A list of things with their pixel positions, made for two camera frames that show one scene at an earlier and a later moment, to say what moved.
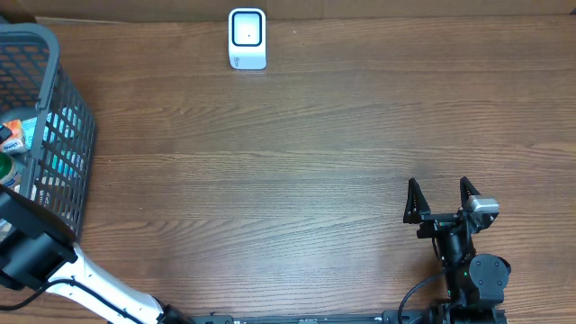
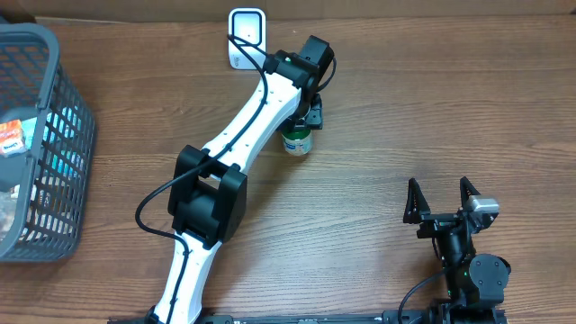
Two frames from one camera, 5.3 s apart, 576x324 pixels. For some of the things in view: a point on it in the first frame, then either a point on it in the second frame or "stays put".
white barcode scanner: [247, 38] stays put
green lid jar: [8, 169] → [298, 141]
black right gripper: [417, 211] stays put
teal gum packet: [29, 129] stays put
